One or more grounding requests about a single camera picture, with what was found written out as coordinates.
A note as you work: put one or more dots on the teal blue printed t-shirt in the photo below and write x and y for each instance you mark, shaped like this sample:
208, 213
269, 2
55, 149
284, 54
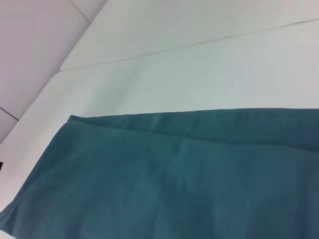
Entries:
174, 179

